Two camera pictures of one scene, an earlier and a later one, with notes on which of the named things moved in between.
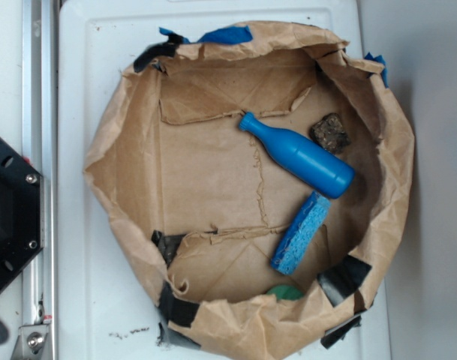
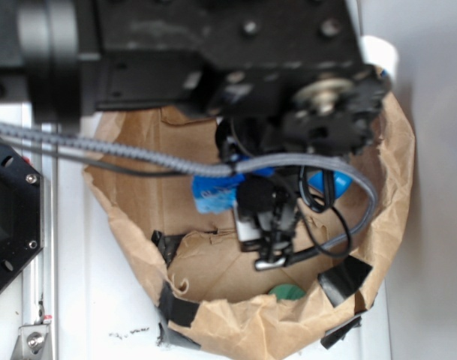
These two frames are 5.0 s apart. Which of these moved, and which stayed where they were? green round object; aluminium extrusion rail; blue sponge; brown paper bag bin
Moved: blue sponge
Stayed: aluminium extrusion rail; brown paper bag bin; green round object
